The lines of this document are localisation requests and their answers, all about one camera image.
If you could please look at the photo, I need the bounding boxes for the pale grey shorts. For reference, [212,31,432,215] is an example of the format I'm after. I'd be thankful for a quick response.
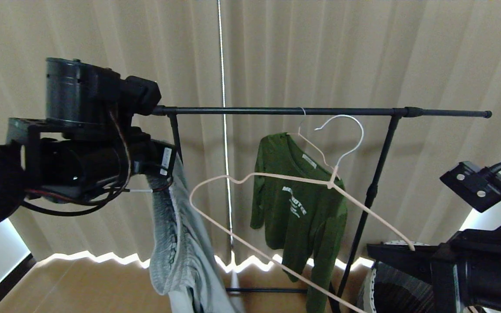
[148,154,244,313]

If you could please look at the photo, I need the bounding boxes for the green printed t-shirt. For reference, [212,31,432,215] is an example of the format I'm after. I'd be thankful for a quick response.
[250,133,348,313]

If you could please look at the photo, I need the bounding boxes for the white laundry basket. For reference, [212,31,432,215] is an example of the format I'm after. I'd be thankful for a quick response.
[357,240,440,313]

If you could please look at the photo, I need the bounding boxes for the pink clothes hanger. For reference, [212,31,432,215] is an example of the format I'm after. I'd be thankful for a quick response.
[287,108,340,180]
[189,114,416,313]

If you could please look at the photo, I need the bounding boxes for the black clothes rack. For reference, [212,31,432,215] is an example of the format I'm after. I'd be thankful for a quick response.
[150,106,492,313]

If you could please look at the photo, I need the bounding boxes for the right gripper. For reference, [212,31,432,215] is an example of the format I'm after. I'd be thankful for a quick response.
[429,217,501,313]

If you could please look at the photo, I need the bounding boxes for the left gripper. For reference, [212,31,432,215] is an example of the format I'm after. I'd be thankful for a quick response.
[40,138,178,196]

